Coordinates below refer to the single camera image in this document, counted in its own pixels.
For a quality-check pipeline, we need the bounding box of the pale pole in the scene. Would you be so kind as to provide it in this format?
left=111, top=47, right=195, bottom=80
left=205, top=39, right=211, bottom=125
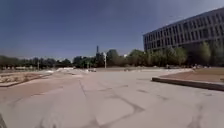
left=102, top=51, right=108, bottom=70

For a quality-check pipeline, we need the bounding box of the grey paved plaza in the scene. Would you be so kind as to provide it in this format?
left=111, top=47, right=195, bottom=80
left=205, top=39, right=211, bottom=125
left=0, top=67, right=224, bottom=128

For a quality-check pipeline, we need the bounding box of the row of trees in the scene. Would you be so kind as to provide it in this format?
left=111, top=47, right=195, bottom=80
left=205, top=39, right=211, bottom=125
left=126, top=41, right=224, bottom=68

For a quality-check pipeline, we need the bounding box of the distant line of trees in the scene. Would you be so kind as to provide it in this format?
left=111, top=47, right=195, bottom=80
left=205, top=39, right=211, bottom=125
left=0, top=49, right=128, bottom=70

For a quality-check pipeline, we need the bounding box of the raised bed with kerb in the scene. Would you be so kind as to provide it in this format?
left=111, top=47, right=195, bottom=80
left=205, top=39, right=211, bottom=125
left=151, top=67, right=224, bottom=92

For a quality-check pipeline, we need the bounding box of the large grey gridded building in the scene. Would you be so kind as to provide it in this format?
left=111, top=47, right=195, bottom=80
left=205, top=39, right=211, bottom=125
left=142, top=7, right=224, bottom=54

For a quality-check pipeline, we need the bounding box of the low earth bed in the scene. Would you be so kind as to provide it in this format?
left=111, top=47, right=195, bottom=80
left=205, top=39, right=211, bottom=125
left=0, top=70, right=54, bottom=88

